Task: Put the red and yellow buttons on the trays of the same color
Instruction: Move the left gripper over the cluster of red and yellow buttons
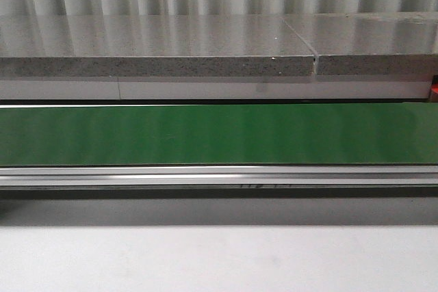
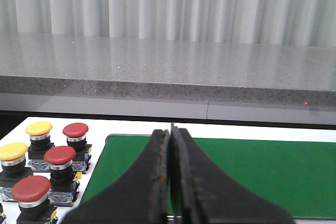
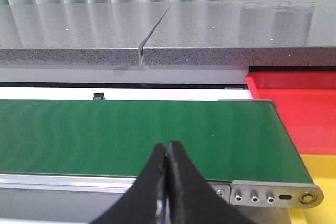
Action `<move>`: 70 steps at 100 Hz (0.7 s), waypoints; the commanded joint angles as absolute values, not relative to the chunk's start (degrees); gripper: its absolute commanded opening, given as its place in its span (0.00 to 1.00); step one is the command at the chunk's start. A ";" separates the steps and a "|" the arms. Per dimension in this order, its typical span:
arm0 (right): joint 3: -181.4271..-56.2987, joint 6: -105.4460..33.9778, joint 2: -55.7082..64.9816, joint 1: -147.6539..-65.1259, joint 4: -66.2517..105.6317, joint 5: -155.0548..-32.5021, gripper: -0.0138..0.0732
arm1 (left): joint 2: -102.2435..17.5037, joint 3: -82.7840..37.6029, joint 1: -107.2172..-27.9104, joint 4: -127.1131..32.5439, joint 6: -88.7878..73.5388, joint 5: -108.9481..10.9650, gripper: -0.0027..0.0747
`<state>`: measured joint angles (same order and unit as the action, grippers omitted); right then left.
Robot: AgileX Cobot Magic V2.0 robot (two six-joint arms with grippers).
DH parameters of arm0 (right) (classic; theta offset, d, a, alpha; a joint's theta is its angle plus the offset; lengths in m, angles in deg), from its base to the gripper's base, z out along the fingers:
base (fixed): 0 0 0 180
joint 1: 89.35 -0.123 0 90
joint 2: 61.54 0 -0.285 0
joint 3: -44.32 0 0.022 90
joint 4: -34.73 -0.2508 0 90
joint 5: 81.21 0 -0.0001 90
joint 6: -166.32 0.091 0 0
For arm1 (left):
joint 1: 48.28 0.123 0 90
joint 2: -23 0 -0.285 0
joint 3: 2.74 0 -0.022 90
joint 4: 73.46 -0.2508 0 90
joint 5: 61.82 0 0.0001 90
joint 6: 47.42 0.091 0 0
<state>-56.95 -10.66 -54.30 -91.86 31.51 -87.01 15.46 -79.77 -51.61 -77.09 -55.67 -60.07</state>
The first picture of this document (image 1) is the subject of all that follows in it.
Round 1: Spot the grey speckled stone slab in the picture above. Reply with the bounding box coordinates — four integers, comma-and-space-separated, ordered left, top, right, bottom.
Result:
1, 15, 313, 77
283, 13, 437, 78

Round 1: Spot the grey speckled stone slab left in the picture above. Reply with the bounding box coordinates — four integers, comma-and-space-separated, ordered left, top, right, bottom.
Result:
1, 15, 313, 77

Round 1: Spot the grey speckled stone slab right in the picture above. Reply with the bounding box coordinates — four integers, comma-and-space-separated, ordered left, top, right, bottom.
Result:
283, 13, 437, 78

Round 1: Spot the aluminium conveyor frame rail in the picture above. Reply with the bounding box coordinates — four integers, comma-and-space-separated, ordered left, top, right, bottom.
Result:
1, 165, 437, 189

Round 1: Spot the green conveyor belt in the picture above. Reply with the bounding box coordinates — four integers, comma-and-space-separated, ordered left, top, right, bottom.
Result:
1, 103, 437, 166

